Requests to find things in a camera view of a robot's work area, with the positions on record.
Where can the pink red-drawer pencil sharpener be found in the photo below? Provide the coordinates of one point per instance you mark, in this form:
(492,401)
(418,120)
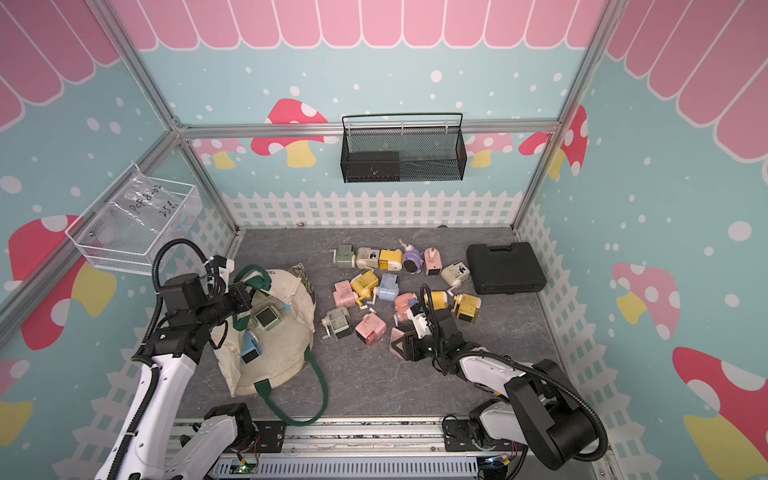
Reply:
(398,343)

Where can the light blue pencil sharpener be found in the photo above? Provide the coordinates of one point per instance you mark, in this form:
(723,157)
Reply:
(250,349)

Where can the yellow crank pencil sharpener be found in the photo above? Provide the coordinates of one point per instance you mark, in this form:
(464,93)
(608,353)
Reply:
(364,286)

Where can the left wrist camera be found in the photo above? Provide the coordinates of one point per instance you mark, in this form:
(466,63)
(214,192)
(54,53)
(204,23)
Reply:
(220,266)

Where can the clear wall bin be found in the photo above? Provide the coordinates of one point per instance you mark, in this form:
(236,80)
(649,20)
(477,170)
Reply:
(125,228)

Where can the pink clear-drawer pencil sharpener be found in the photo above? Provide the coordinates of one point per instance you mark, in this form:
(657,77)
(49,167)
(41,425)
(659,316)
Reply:
(370,329)

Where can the mint green pencil sharpener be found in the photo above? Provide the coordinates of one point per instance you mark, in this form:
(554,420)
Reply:
(337,323)

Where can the teal grey pencil sharpener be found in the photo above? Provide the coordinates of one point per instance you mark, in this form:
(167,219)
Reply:
(267,317)

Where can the pink boxy pencil sharpener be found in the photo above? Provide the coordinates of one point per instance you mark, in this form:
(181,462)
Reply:
(344,295)

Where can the cream canvas tote bag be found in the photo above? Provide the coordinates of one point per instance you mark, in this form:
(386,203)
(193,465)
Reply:
(286,349)

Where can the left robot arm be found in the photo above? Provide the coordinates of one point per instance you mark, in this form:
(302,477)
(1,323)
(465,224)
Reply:
(188,308)

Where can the black wire mesh basket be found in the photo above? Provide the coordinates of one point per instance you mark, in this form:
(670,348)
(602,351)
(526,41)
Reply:
(431,145)

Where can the yellow black pencil sharpener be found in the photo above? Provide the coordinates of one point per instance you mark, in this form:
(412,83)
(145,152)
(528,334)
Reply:
(466,307)

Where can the yellow white pencil sharpener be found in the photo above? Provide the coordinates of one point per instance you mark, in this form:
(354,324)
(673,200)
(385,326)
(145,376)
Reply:
(439,300)

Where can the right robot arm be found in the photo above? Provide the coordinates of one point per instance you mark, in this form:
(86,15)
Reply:
(534,408)

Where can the beige pencil sharpener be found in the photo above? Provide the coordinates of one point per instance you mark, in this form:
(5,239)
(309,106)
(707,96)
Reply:
(367,258)

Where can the black box in basket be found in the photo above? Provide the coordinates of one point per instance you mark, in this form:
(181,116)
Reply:
(371,166)

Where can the cream crank pencil sharpener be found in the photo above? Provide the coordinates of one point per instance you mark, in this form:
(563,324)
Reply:
(455,274)

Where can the purple pencil sharpener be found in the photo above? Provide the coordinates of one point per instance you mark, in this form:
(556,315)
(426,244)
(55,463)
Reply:
(412,260)

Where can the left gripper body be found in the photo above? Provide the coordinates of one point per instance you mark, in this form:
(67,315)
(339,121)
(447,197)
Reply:
(232,301)

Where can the black plastic tool case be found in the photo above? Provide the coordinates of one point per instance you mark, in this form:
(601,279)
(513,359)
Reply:
(506,269)

